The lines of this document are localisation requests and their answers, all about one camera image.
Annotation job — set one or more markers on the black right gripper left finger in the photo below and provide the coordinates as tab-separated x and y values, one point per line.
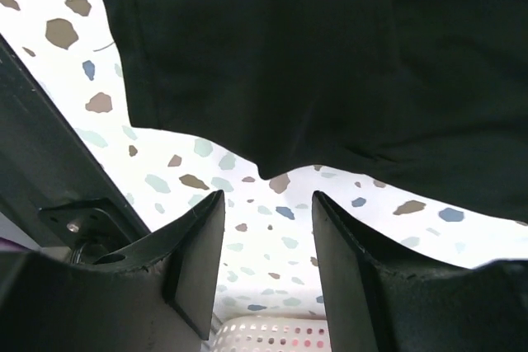
156	294

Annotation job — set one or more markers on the black t-shirt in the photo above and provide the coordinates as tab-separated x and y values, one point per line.
429	96

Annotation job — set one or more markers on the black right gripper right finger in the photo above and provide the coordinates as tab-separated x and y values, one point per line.
382	296

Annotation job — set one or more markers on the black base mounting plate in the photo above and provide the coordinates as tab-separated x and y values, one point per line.
52	187

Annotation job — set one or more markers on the white plastic laundry basket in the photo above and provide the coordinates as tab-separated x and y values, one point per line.
269	334

